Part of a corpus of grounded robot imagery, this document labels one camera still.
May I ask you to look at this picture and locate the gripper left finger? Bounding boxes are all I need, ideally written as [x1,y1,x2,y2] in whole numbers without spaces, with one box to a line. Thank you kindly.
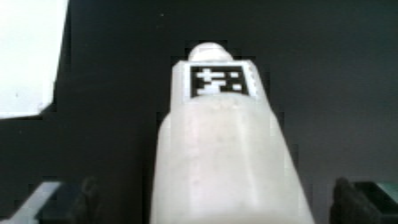
[11,177,102,224]

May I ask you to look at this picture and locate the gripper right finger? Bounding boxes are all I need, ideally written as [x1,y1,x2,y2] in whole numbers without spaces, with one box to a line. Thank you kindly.
[329,178,398,224]

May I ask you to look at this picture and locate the white cylindrical table leg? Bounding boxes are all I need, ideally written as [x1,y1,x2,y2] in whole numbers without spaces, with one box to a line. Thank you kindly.
[150,42,315,224]

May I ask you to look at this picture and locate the white obstacle wall block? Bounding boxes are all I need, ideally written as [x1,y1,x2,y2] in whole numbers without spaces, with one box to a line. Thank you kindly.
[0,0,70,119]

